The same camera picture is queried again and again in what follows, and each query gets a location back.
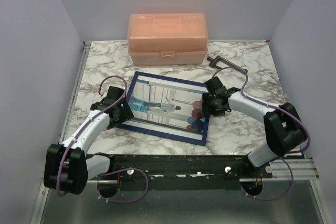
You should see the blue wooden picture frame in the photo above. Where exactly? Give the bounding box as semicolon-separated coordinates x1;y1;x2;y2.
115;71;211;147

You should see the photo print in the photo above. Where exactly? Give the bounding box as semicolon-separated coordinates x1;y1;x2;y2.
122;74;207;142

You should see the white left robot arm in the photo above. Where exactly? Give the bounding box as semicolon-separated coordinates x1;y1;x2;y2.
43;86;134;196

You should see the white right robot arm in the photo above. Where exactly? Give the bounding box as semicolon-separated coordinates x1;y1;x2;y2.
202;77;309;178

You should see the orange translucent plastic storage box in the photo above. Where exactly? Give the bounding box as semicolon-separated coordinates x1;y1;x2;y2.
128;13;208;66

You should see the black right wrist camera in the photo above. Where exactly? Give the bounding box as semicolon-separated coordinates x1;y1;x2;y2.
204;77;226;94

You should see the black metal crank handle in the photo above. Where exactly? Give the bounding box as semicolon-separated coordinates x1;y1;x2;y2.
206;55;248;73

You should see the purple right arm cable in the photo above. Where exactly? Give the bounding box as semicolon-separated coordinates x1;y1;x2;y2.
211;67;312;201

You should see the aluminium extrusion table frame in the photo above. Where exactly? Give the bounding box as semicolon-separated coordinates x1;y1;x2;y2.
30;41;92;223

